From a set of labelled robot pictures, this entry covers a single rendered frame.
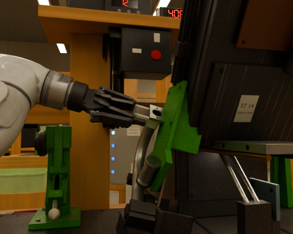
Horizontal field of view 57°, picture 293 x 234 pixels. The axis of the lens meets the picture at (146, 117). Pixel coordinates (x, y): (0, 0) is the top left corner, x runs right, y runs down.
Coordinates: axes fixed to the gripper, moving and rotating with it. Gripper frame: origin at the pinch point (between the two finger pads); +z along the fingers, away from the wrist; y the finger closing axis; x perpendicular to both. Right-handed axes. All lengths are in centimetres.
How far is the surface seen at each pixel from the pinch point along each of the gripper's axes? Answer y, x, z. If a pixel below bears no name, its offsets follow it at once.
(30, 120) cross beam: 19, 31, -34
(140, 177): -16.1, 4.9, 0.9
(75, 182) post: 1.0, 36.8, -12.6
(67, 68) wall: 856, 552, -154
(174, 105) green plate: -3.6, -8.7, 4.2
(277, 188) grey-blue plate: -20.1, -7.3, 27.2
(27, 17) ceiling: 743, 349, -276
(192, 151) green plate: -10.9, -2.4, 11.0
